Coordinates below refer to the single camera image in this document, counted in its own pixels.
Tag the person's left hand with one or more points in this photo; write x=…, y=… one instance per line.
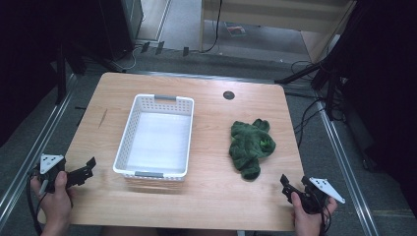
x=56, y=203

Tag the red and green booklet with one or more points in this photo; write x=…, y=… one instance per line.
x=235, y=29

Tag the black round table grommet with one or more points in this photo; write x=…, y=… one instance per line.
x=228, y=95

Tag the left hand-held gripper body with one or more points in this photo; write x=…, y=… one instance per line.
x=48, y=163

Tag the light wooden cabinet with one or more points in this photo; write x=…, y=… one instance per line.
x=282, y=16

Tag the metal floor rail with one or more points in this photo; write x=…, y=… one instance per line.
x=203, y=76
x=29, y=154
x=347, y=170

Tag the dark computer case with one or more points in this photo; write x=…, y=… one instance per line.
x=124, y=26

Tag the white perforated plastic basket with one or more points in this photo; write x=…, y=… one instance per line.
x=157, y=141

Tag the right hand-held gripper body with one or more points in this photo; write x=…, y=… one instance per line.
x=321, y=191

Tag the person's right hand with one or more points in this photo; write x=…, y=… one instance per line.
x=308, y=221

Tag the black metal stand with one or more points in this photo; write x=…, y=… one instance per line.
x=61, y=75
x=327, y=82

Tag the dark green crumpled cloth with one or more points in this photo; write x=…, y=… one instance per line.
x=249, y=144

